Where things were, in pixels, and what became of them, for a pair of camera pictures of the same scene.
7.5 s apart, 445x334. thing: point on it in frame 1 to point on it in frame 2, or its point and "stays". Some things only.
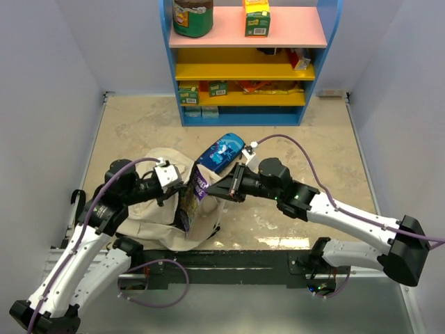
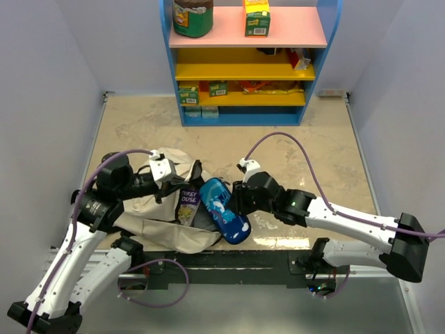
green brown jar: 192,18 stays
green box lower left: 188,95 stays
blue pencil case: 222,153 to 224,211
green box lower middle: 217,88 stays
